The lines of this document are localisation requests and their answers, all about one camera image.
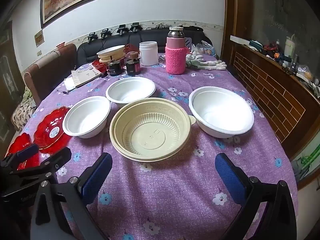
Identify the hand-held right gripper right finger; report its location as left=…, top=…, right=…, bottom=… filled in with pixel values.
left=215, top=152, right=298, bottom=240

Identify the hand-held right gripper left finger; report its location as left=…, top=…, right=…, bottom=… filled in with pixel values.
left=30, top=152, right=113, bottom=240

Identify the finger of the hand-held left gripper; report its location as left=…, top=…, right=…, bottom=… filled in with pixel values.
left=0, top=147, right=72, bottom=204
left=0, top=144, right=40, bottom=174

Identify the large red glass plate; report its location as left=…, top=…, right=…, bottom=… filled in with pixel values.
left=4, top=132, right=40, bottom=172

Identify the small red glass plate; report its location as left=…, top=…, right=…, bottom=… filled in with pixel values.
left=33, top=106, right=72, bottom=150

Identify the white disposable bowl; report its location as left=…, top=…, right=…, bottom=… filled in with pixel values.
left=62, top=95, right=112, bottom=139
left=105, top=76, right=156, bottom=105
left=97, top=45, right=126, bottom=56
left=188, top=86, right=255, bottom=139

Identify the beige ribbed plastic bowl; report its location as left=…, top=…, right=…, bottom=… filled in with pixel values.
left=109, top=97, right=197, bottom=162

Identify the patterned blanket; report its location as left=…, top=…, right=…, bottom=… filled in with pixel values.
left=11, top=87, right=38, bottom=130

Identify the purple floral tablecloth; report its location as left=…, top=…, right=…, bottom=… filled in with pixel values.
left=5, top=55, right=299, bottom=240

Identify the green patterned cushion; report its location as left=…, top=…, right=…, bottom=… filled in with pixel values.
left=22, top=86, right=33, bottom=100

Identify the brown glass-door cabinet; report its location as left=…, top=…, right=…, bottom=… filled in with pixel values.
left=0, top=21, right=25, bottom=143

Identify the white notepad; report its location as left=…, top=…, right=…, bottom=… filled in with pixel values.
left=64, top=77, right=83, bottom=92

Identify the green patterned panel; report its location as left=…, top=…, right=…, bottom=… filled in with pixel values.
left=291, top=145, right=320, bottom=180

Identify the brown armchair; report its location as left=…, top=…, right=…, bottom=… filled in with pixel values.
left=24, top=43, right=78, bottom=105

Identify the white black-cover booklet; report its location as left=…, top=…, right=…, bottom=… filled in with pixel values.
left=71, top=65, right=103, bottom=85

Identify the brown wooden sideboard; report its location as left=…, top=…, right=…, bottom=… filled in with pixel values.
left=230, top=40, right=320, bottom=160

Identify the dark jar, left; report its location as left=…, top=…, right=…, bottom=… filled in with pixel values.
left=107, top=59, right=122, bottom=76

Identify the white work glove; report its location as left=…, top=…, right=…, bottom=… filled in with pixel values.
left=185, top=51, right=204, bottom=68
left=192, top=59, right=227, bottom=71

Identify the bottle with pink knit sleeve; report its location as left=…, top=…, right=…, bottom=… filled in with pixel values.
left=165, top=26, right=188, bottom=75

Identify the clear plastic water bottle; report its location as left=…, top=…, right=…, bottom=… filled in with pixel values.
left=194, top=42, right=220, bottom=58

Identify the white plastic jar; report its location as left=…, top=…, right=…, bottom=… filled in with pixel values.
left=139, top=41, right=159, bottom=67

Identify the white flat box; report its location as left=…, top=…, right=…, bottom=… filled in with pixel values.
left=230, top=35, right=252, bottom=46

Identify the black leather sofa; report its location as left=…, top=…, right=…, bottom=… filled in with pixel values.
left=76, top=26, right=213, bottom=67

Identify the yellow wall sticker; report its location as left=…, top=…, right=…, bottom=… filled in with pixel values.
left=34, top=29, right=44, bottom=47

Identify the brown wooden door frame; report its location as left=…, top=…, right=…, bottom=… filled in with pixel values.
left=224, top=0, right=254, bottom=65

